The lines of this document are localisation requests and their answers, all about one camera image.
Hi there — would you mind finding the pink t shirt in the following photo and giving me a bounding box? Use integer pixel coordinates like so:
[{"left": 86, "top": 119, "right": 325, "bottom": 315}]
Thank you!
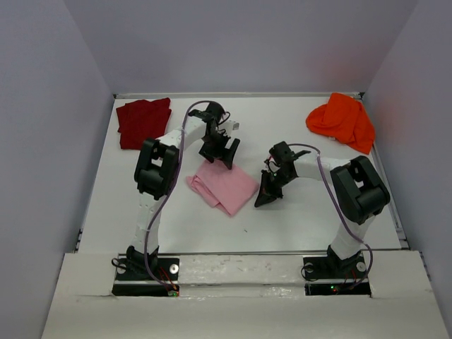
[{"left": 185, "top": 160, "right": 259, "bottom": 217}]

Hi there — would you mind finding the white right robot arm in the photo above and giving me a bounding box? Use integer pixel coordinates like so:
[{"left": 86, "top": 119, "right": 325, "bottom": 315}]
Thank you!
[{"left": 254, "top": 141, "right": 391, "bottom": 261}]

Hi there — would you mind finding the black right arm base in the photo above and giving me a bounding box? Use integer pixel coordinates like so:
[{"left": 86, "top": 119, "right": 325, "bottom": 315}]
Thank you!
[{"left": 300, "top": 247, "right": 371, "bottom": 297}]

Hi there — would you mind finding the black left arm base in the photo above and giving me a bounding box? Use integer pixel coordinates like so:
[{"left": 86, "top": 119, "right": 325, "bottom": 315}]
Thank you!
[{"left": 111, "top": 246, "right": 180, "bottom": 297}]

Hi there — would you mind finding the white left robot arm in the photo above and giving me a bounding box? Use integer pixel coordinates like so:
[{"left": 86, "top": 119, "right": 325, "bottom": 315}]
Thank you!
[{"left": 131, "top": 100, "right": 240, "bottom": 255}]

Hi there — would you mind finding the orange t shirt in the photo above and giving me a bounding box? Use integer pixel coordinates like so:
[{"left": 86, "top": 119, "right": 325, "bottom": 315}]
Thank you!
[{"left": 306, "top": 93, "right": 376, "bottom": 155}]

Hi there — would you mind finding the dark red folded t shirt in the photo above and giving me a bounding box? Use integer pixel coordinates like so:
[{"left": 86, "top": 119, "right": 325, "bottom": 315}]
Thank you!
[{"left": 116, "top": 97, "right": 172, "bottom": 150}]

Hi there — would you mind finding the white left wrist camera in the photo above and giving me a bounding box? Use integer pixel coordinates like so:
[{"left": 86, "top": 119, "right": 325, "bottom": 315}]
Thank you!
[{"left": 225, "top": 119, "right": 239, "bottom": 131}]

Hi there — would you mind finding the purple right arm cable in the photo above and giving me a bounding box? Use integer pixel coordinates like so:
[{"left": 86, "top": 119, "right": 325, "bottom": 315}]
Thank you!
[{"left": 285, "top": 143, "right": 374, "bottom": 292}]

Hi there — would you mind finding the aluminium table front rail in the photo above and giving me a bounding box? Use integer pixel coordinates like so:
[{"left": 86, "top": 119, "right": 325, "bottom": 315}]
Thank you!
[{"left": 155, "top": 249, "right": 410, "bottom": 256}]

